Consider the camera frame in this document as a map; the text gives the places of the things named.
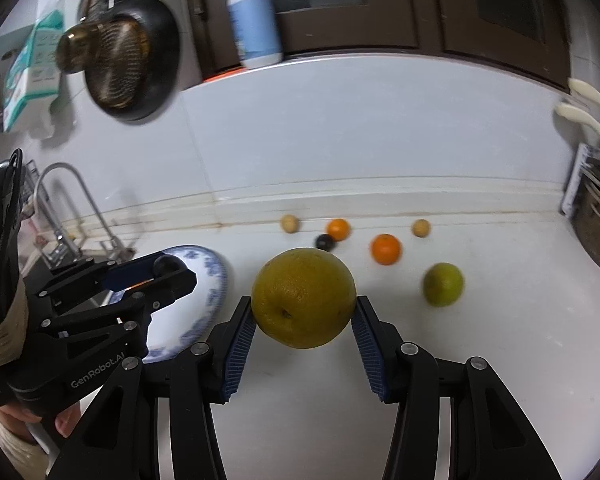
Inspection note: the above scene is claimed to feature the tan longan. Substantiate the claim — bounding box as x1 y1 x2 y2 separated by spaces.
412 219 431 238
279 214 300 234

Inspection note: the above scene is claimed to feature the yellow green round fruit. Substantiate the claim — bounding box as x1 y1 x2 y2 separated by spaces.
251 247 356 349

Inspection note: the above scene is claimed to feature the dark green round fruit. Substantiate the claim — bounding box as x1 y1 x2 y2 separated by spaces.
422 262 465 307

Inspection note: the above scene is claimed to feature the dark plum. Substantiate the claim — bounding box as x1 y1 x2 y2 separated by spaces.
314 233 337 252

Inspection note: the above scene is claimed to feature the small orange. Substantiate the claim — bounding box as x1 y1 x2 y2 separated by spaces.
326 218 351 242

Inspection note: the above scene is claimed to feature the large orange with stem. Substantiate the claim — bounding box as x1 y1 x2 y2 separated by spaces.
370 233 402 266

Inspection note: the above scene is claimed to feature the left hand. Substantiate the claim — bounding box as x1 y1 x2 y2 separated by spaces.
0 402 82 443

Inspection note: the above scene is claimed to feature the blue white porcelain plate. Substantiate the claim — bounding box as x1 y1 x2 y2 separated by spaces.
107 244 230 365

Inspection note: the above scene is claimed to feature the large chrome faucet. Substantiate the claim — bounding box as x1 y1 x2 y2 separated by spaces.
24 160 135 270

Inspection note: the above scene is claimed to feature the brass strainer ladle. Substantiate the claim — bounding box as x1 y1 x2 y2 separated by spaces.
55 23 108 74

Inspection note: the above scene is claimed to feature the teal white tissue box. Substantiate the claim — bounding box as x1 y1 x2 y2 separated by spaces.
3 9 65 140

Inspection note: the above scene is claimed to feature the steel cooking pot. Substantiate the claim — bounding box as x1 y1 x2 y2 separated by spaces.
571 174 600 267

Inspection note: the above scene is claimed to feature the black frying pan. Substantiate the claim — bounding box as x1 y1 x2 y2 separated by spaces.
84 0 181 122

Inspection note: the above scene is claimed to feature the blue white soap bottle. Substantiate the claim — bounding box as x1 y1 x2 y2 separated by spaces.
227 0 283 70

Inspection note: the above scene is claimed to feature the white rack bracket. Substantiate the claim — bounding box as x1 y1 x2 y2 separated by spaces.
560 143 592 220

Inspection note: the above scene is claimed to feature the cream knife handle lower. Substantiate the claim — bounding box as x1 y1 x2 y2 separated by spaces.
554 103 600 138

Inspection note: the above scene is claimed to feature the cream knife handle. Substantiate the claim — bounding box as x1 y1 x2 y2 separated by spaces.
568 78 600 107
554 103 600 138

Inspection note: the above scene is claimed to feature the cream knife handle upper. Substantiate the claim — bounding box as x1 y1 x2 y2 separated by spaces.
568 78 600 107

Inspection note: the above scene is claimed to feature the dark wooden window frame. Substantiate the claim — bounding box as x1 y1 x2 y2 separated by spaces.
179 0 574 91

